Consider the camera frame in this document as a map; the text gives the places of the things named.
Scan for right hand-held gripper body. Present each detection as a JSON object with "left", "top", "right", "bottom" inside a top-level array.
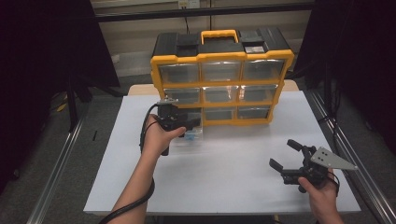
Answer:
[{"left": 281, "top": 145, "right": 359, "bottom": 193}]

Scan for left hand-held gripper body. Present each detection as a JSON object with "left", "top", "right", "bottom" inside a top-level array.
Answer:
[{"left": 157, "top": 97, "right": 194, "bottom": 157}]

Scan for clear plastic drawer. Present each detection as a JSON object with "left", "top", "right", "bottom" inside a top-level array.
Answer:
[{"left": 169, "top": 107, "right": 205, "bottom": 155}]

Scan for yellow black drawer organizer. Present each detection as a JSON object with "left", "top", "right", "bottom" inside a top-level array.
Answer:
[{"left": 149, "top": 27, "right": 295, "bottom": 129}]

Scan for person's left hand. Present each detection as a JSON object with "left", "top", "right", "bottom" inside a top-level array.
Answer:
[{"left": 141, "top": 114, "right": 187, "bottom": 160}]

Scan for person's right hand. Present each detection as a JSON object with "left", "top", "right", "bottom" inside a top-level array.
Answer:
[{"left": 298, "top": 169, "right": 340, "bottom": 213}]

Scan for set of clear organizer drawers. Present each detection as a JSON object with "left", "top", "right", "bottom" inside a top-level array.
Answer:
[{"left": 158, "top": 59, "right": 286, "bottom": 120}]

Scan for black metal stand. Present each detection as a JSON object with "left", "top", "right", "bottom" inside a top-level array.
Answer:
[{"left": 65, "top": 74, "right": 94, "bottom": 132}]

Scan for black horizontal bar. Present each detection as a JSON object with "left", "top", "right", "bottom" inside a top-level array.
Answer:
[{"left": 94, "top": 2, "right": 314, "bottom": 22}]

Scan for black curtain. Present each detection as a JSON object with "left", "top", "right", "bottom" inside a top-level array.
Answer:
[
  {"left": 0, "top": 0, "right": 120, "bottom": 194},
  {"left": 293, "top": 0, "right": 396, "bottom": 155}
]

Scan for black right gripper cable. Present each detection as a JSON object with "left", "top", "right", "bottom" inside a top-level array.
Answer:
[{"left": 326, "top": 171, "right": 341, "bottom": 198}]

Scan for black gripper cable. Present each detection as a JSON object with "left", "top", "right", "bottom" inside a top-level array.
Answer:
[
  {"left": 326, "top": 171, "right": 341, "bottom": 198},
  {"left": 98, "top": 104, "right": 160, "bottom": 224}
]

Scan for black floor cable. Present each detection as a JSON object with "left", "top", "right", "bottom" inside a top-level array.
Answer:
[{"left": 317, "top": 115, "right": 341, "bottom": 153}]

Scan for aluminium floor rail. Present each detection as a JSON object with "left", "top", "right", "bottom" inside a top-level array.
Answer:
[
  {"left": 306, "top": 90, "right": 396, "bottom": 224},
  {"left": 26, "top": 119, "right": 85, "bottom": 224}
]

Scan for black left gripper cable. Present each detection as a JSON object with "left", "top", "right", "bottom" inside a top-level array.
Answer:
[{"left": 98, "top": 104, "right": 160, "bottom": 224}]

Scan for white wall socket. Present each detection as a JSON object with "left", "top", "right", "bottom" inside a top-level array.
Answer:
[{"left": 177, "top": 0, "right": 201, "bottom": 9}]

